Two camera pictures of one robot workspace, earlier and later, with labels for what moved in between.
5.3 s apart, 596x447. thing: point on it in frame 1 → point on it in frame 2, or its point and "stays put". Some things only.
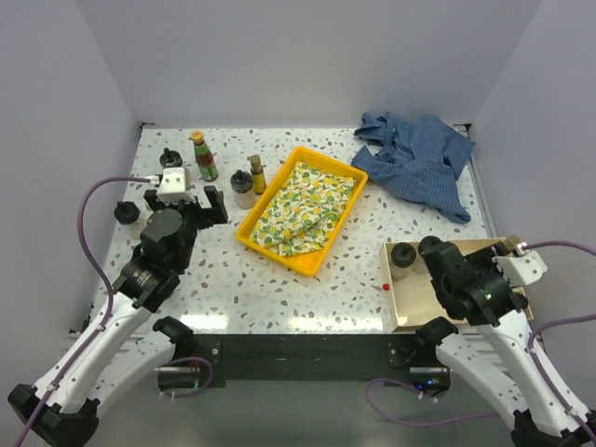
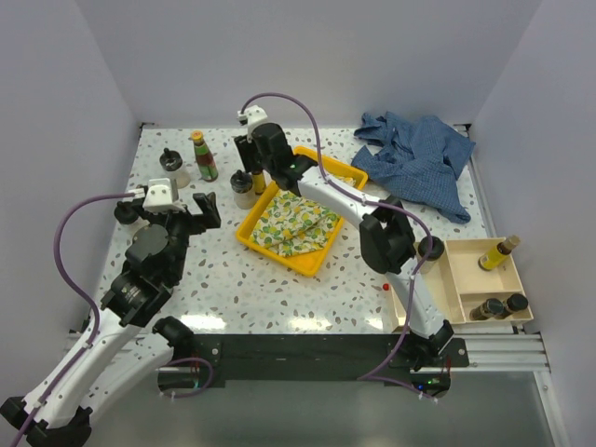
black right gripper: (486, 257) → (245, 149)
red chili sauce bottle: (205, 157) stays put
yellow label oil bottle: (507, 246) stays put
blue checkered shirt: (419, 158) stays put
